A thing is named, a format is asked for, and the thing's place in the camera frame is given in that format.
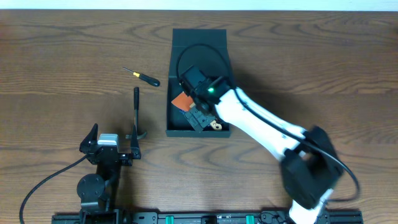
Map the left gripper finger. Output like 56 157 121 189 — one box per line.
80 123 98 149
130 126 141 159

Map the black steel claw hammer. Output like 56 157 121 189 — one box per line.
126 87 147 142

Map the dark green open box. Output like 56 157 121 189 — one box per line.
165 29 231 138

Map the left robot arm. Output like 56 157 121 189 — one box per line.
76 124 141 223

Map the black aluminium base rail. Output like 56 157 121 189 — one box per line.
51 208 364 224

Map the black handled screwdriver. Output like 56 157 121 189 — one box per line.
123 67 160 87

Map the orange scraper wooden handle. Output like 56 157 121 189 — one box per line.
170 92 223 131

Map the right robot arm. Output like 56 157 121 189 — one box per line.
179 77 346 223

